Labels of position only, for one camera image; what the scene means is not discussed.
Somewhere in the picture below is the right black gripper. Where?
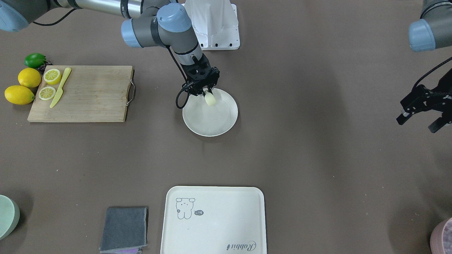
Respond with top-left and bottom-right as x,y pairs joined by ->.
182,58 -> 220,97

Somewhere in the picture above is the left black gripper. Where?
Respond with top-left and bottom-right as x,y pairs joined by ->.
397,69 -> 452,133

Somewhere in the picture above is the white steamed bun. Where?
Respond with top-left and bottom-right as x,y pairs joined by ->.
204,94 -> 217,106

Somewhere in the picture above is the round cream plate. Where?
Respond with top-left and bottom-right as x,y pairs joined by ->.
182,89 -> 238,137

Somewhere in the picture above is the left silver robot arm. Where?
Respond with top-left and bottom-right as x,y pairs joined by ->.
397,0 -> 452,133

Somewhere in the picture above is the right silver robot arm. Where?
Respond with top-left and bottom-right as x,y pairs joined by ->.
1,0 -> 220,96

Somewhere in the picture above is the cream rectangular tray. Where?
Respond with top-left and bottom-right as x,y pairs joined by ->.
160,186 -> 268,254

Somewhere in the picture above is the wooden cutting board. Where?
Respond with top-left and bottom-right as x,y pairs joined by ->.
28,65 -> 134,122

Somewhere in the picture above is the pink bowl with ice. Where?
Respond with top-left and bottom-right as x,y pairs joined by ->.
430,218 -> 452,254

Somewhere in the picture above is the yellow plastic knife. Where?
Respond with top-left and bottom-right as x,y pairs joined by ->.
50,67 -> 72,108

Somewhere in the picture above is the upper lemon half slice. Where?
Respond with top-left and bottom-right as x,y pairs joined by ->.
43,68 -> 63,85

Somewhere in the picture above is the lemon half slice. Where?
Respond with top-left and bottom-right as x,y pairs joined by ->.
43,68 -> 63,85
37,86 -> 57,101

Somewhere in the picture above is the lower lemon half slice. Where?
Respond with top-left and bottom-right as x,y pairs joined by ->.
37,86 -> 57,101

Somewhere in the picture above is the grey folded cloth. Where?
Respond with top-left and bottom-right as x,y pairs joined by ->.
100,206 -> 148,254

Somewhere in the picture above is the green lime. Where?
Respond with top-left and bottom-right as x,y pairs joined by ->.
24,53 -> 47,69

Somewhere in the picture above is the upper whole yellow lemon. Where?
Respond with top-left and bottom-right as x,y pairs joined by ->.
18,67 -> 42,88

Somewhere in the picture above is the whole yellow lemon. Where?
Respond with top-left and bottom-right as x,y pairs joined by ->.
4,85 -> 35,105
18,67 -> 42,88

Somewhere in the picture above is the lower whole yellow lemon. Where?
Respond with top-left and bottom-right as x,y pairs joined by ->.
4,85 -> 35,105

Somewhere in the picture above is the mint green bowl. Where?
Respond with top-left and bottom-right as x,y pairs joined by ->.
0,195 -> 20,240

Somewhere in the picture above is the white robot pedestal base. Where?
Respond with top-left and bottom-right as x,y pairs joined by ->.
183,0 -> 240,50

